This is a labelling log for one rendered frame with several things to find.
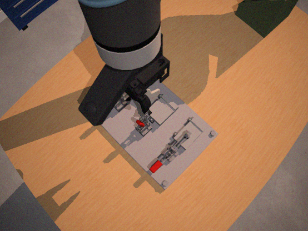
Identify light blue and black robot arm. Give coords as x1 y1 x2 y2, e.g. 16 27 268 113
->
78 0 161 126

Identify toggle clamp with red handle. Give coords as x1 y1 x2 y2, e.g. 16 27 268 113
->
150 131 191 173

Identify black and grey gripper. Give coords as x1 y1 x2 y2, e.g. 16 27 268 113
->
122 33 170 116

